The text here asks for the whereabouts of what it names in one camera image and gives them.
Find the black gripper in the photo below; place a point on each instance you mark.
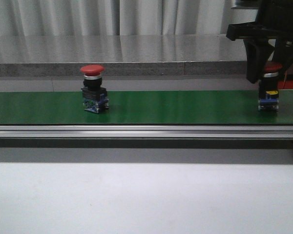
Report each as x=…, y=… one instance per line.
x=274, y=20

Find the red mushroom push button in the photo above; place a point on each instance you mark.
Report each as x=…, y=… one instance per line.
x=268, y=93
x=95, y=96

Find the red plastic bin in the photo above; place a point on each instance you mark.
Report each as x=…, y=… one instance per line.
x=287, y=85

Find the grey stone counter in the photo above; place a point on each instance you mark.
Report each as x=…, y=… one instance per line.
x=146, y=55

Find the green conveyor belt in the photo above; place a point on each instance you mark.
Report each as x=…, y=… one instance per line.
x=145, y=107

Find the grey curtain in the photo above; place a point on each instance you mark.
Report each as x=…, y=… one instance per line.
x=118, y=17

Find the aluminium conveyor frame rail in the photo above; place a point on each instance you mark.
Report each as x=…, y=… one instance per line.
x=148, y=131

